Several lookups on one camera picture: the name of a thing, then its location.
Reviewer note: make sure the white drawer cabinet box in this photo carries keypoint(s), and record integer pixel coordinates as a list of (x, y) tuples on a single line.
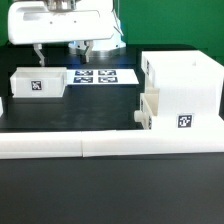
[(190, 85)]

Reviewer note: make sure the white front fence bar left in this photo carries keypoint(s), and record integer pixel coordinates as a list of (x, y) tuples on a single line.
[(40, 145)]

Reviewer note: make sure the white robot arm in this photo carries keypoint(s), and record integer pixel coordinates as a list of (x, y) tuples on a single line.
[(98, 45)]

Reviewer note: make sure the white front drawer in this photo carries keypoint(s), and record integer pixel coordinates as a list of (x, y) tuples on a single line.
[(148, 107)]

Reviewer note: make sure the white marker sheet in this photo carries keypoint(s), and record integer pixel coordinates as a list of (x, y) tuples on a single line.
[(101, 77)]

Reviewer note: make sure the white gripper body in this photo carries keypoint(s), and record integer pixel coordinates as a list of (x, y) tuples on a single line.
[(31, 22)]

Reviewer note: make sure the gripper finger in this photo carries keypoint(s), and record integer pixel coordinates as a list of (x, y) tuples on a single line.
[(86, 48), (38, 50)]

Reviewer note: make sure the white drawer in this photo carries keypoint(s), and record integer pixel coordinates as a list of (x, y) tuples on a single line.
[(38, 82), (148, 107)]

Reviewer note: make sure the white L-shaped fence bar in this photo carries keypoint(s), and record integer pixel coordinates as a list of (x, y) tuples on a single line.
[(205, 136)]

